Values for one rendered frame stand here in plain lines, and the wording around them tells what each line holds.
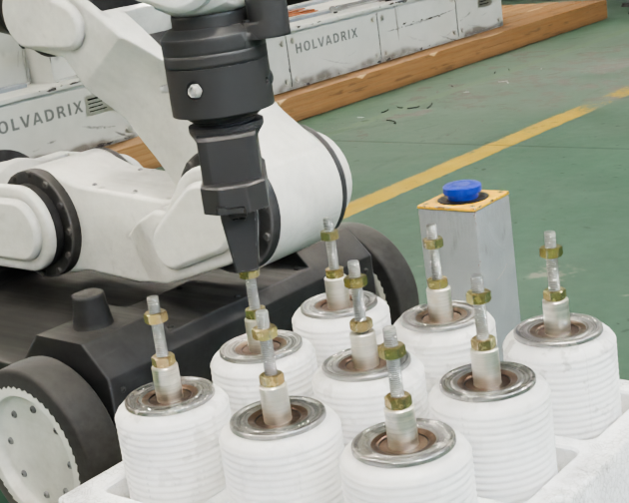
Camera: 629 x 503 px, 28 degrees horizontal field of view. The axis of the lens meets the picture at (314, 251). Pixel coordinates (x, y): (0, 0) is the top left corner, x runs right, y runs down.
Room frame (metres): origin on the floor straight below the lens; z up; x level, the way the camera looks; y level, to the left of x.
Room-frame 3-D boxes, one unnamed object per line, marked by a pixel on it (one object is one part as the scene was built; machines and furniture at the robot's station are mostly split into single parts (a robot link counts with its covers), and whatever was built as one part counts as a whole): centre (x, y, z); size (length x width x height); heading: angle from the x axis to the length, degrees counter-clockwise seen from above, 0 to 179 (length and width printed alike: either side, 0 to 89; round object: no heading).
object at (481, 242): (1.26, -0.16, 0.16); 0.07 x 0.07 x 0.31; 50
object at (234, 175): (1.07, 0.06, 0.45); 0.13 x 0.10 x 0.12; 0
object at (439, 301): (1.08, -0.11, 0.26); 0.02 x 0.02 x 0.03
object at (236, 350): (1.07, 0.06, 0.25); 0.08 x 0.08 x 0.01
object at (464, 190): (1.26, -0.16, 0.32); 0.04 x 0.04 x 0.02
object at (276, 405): (0.90, 0.05, 0.26); 0.02 x 0.02 x 0.03
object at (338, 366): (0.99, -0.03, 0.25); 0.08 x 0.08 x 0.01
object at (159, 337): (0.98, 0.14, 0.30); 0.01 x 0.01 x 0.08
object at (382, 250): (1.66, -0.04, 0.10); 0.20 x 0.05 x 0.20; 47
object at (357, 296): (0.99, -0.03, 0.30); 0.01 x 0.01 x 0.08
